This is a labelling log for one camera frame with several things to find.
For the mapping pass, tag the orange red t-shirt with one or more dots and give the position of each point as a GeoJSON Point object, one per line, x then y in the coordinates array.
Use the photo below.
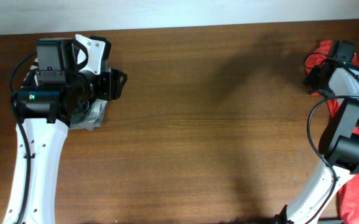
{"type": "Point", "coordinates": [348, 195]}

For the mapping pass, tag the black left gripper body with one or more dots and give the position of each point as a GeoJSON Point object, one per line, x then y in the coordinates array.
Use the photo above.
{"type": "Point", "coordinates": [105, 84]}

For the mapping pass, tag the grey folded garment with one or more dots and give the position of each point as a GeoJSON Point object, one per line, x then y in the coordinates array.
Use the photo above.
{"type": "Point", "coordinates": [57, 91]}

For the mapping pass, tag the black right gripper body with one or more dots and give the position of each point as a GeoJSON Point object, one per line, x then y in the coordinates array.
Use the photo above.
{"type": "Point", "coordinates": [317, 84]}

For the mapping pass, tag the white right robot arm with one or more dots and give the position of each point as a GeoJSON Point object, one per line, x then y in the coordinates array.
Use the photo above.
{"type": "Point", "coordinates": [338, 151]}

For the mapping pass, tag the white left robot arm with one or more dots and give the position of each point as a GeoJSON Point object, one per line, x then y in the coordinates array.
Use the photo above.
{"type": "Point", "coordinates": [39, 145]}

